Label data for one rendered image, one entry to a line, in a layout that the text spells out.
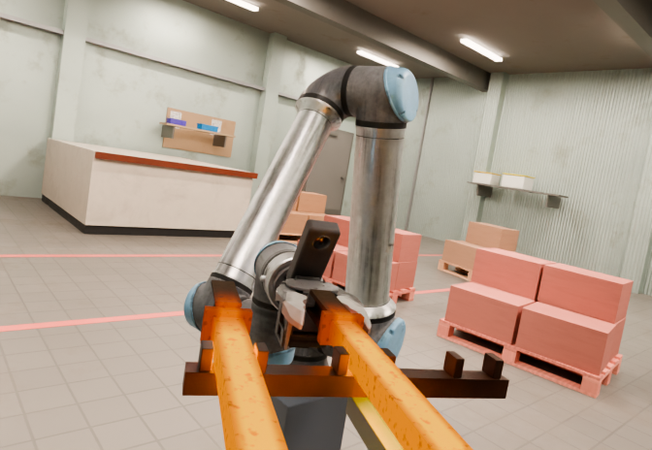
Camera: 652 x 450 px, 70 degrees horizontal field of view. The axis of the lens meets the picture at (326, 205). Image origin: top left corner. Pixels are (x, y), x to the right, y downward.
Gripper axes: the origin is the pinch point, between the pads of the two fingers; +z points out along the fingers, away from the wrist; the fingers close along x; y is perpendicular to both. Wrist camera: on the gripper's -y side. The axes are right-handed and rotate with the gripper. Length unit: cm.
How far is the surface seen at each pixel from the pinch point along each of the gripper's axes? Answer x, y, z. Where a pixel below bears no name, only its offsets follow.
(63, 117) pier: 220, -28, -775
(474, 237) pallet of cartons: -391, 49, -550
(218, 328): 13.3, -0.9, 7.2
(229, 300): 12.2, -1.9, 2.0
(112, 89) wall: 165, -89, -825
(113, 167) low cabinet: 107, 22, -546
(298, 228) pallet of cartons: -146, 80, -642
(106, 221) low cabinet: 107, 87, -546
